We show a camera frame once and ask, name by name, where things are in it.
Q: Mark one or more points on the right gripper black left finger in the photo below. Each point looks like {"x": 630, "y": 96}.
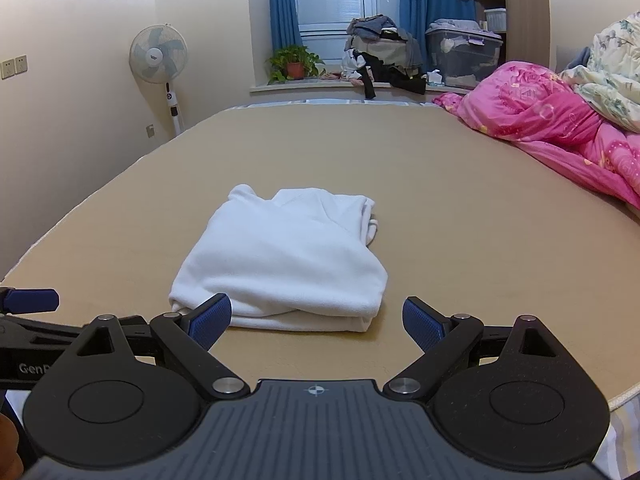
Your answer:
{"x": 182, "y": 344}

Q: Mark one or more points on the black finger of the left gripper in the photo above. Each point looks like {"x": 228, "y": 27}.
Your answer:
{"x": 19, "y": 301}

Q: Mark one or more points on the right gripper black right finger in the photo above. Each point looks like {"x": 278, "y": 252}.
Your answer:
{"x": 449, "y": 345}

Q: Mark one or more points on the white shirt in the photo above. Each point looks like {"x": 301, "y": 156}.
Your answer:
{"x": 299, "y": 261}

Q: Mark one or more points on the person's left hand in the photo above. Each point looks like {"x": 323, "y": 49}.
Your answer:
{"x": 11, "y": 465}

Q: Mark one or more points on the beige bed mattress cover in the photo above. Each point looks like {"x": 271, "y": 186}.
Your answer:
{"x": 465, "y": 222}

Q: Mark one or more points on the pink quilt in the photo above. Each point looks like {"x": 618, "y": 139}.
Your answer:
{"x": 531, "y": 107}

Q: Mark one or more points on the white standing fan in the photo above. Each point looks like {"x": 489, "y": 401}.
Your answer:
{"x": 158, "y": 55}

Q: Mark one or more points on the clear plastic storage bin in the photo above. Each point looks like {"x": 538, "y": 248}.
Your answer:
{"x": 461, "y": 51}

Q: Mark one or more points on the potted green plant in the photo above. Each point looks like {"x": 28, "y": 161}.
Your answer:
{"x": 294, "y": 63}

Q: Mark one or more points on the floral cream blanket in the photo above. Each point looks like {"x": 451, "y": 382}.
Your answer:
{"x": 609, "y": 81}

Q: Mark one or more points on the wooden wardrobe panel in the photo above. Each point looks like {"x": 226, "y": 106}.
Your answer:
{"x": 528, "y": 35}

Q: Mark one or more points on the left blue curtain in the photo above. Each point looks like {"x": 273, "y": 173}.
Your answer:
{"x": 284, "y": 25}

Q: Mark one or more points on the wall light switches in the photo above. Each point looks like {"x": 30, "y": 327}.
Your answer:
{"x": 13, "y": 66}

